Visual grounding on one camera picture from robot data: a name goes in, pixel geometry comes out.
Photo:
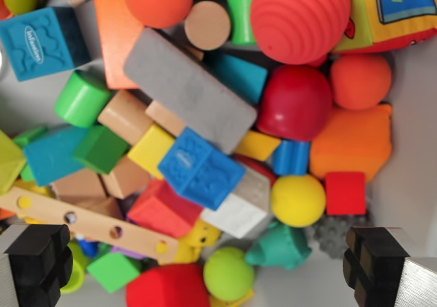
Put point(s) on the grey foam block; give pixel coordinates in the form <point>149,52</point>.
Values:
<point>189,88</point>

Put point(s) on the lime green plastic cup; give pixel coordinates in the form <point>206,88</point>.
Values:
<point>79,269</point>

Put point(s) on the teal Infantino soft block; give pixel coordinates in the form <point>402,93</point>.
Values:
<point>37,44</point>

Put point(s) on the orange wooden block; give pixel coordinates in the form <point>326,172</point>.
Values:
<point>114,47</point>

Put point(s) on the yellow wooden wedge block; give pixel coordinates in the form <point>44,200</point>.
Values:
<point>256,145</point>

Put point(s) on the yellow wooden cube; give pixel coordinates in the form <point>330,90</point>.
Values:
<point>150,150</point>

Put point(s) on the red cube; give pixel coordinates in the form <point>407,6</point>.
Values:
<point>345,193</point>

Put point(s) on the blue textured soft block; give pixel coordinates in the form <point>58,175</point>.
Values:
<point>199,170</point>

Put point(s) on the green cylinder block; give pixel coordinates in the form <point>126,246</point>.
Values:
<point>82,99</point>

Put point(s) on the yellow toy piece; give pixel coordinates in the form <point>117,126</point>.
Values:
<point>218,302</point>

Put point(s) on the teal wooden block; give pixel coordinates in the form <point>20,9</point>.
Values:
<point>242,76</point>

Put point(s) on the grey spiky ball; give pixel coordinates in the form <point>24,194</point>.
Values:
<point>329,238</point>

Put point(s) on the blue plastic spool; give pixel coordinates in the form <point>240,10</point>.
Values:
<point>290,158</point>

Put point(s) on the natural wooden block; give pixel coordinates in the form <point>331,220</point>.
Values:
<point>164,117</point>
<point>124,116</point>
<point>126,180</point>
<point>80,184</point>

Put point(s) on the red flat toy piece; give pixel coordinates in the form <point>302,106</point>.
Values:
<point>259,167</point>

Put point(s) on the lime green block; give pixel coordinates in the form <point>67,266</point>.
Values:
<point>8,163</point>

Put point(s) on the teal rubber animal toy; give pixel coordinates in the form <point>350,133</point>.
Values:
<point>280,247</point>

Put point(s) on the orange foam ball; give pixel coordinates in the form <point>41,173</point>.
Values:
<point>157,0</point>
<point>360,82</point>

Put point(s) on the lime green foam ball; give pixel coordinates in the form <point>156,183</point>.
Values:
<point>228,273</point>

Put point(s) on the white grey soft block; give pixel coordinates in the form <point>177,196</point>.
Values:
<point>239,215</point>

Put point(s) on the small green block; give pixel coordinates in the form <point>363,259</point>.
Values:
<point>29,137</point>

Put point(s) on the purple toy piece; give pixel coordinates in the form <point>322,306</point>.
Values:
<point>128,252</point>

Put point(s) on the yellow foam ball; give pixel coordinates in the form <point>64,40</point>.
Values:
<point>297,201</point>

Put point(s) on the small blue toy piece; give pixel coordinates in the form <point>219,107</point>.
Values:
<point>88,247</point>

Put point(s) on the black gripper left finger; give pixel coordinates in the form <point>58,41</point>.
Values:
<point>34,269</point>

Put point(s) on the red orange toy piece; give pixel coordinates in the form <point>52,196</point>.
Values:
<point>3,8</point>

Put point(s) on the natural wooden cylinder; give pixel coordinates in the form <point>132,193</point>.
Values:
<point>207,25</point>

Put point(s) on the yellow fabric ABC cube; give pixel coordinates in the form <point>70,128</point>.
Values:
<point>392,20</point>

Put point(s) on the grey plastic bin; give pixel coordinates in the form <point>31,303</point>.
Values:
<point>413,133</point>

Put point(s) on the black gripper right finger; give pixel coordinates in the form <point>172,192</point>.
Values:
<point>379,269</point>

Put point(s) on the red ribbed rubber ball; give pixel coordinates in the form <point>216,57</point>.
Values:
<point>300,17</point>

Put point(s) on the orange fabric cube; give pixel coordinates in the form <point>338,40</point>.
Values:
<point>351,143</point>

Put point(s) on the green wooden cube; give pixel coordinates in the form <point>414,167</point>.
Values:
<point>99,148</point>

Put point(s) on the red textured soft block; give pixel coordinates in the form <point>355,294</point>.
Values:
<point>164,211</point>

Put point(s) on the yellow rubber bear toy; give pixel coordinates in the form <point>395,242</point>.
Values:
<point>196,245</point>

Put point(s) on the dark red glossy ball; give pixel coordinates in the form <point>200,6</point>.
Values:
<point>293,102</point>

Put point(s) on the green plastic spool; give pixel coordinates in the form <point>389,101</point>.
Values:
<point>241,20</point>

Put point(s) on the wooden plank with holes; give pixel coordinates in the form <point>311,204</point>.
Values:
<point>44,208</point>

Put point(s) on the yellow plastic piece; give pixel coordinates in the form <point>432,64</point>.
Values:
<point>32,187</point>

